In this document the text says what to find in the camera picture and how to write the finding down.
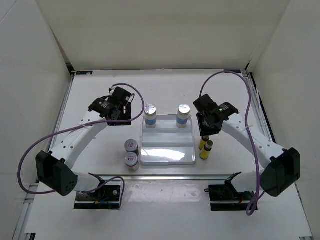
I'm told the yellow label bottle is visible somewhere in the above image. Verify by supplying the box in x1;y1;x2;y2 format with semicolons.
199;140;214;160
198;135;210;150

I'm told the blue label bead jar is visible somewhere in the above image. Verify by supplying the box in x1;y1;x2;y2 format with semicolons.
144;104;157;128
176;103;191;128

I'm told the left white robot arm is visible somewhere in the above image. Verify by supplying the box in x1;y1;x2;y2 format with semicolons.
36;87;132;200

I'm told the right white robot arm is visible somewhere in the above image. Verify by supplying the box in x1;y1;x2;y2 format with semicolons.
193;94;301;200

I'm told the dark spice jar red label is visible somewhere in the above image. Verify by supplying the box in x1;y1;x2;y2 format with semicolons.
124;139;140;155

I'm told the tan spice jar red label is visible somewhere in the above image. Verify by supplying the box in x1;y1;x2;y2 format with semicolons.
124;152;140;171

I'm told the white tiered organizer tray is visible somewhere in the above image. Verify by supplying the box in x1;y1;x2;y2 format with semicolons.
139;114;196;167

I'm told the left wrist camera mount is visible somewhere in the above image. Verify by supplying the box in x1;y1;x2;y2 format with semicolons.
123;93;135;107

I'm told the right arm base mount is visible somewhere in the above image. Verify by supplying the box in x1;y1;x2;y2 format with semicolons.
204;172;255;212

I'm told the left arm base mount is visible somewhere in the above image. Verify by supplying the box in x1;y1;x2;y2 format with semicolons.
73;174;125;210

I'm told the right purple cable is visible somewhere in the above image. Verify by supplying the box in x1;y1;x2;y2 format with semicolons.
199;70;266;217

